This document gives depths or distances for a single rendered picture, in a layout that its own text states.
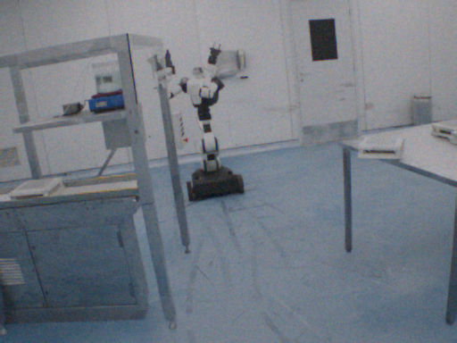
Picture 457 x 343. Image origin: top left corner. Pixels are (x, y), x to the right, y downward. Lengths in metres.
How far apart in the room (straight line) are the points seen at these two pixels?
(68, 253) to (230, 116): 3.96
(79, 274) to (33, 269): 0.30
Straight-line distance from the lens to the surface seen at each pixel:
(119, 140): 2.41
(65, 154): 6.26
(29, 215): 2.51
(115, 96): 2.23
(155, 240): 2.26
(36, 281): 2.76
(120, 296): 2.62
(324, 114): 6.37
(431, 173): 2.23
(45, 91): 6.19
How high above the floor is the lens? 1.49
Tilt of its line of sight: 16 degrees down
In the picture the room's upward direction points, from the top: 7 degrees counter-clockwise
